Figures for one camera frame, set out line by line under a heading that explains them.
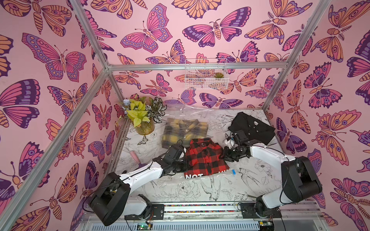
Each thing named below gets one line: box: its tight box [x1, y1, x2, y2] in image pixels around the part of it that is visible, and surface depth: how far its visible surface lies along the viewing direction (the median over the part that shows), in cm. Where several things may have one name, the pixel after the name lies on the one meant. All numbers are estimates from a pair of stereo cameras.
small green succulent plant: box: [213, 72, 225, 78], surface depth 95 cm
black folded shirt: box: [228, 111, 277, 146], surface depth 110 cm
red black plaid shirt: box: [184, 138, 230, 180], surface depth 89 cm
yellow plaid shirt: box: [161, 117, 209, 149], surface depth 105 cm
